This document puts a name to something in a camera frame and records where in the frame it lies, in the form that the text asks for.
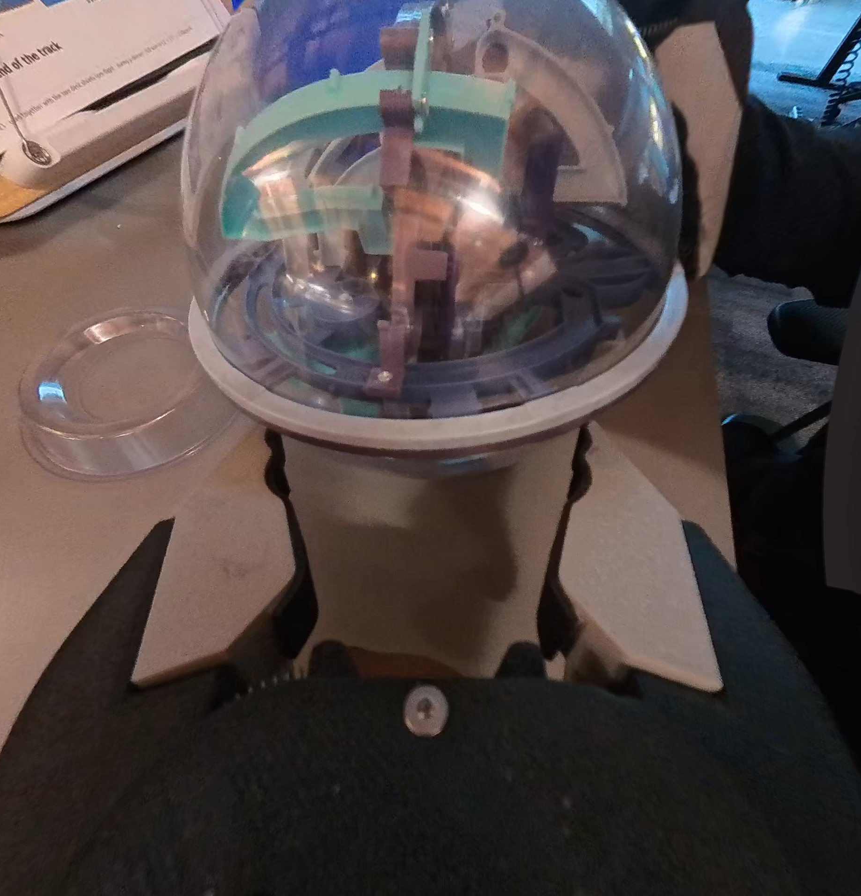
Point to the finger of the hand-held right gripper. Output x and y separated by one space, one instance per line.
707 140

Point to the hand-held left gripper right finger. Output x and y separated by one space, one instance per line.
640 574

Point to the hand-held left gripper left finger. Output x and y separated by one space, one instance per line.
220 574

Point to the clear plastic maze ball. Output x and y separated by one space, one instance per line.
430 231

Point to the person's right forearm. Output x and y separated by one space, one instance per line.
794 196

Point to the black office chair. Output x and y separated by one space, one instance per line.
801 329

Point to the printed instruction sheet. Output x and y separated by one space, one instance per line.
87 56

